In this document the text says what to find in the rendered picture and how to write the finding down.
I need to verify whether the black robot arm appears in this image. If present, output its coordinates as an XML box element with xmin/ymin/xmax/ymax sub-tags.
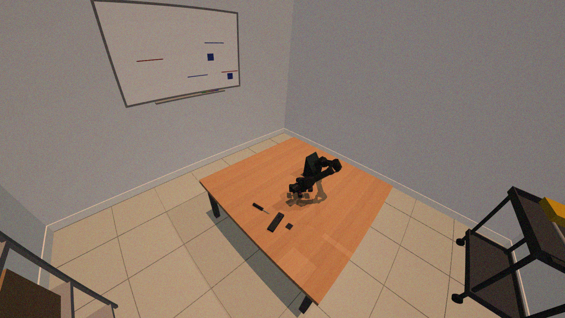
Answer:
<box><xmin>290</xmin><ymin>156</ymin><xmax>342</xmax><ymax>193</ymax></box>

